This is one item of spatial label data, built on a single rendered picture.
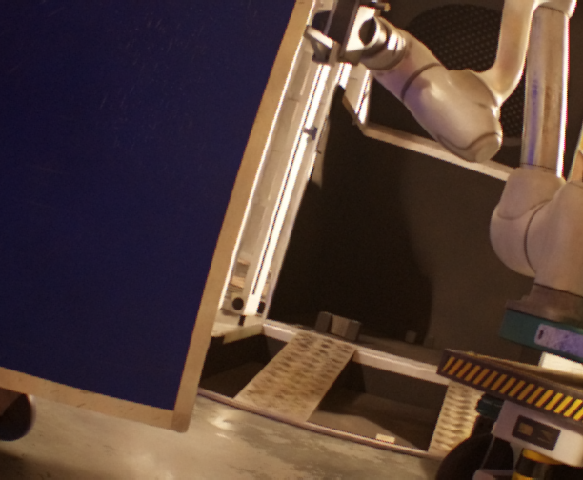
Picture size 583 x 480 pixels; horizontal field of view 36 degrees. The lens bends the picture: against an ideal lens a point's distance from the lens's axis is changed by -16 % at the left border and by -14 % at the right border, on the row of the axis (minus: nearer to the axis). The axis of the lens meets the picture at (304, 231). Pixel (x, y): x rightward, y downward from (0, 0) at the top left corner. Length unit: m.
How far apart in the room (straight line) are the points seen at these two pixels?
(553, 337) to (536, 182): 0.37
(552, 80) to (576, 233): 0.38
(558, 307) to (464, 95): 0.44
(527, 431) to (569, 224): 0.43
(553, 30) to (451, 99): 0.52
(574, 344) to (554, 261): 0.19
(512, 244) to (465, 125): 0.44
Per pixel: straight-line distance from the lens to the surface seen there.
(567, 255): 1.77
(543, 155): 1.97
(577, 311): 1.78
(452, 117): 1.57
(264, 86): 1.18
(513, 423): 1.61
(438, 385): 3.18
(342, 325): 3.35
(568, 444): 1.50
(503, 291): 4.16
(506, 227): 1.97
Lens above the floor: 0.42
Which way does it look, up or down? 1 degrees up
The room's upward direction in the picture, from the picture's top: 17 degrees clockwise
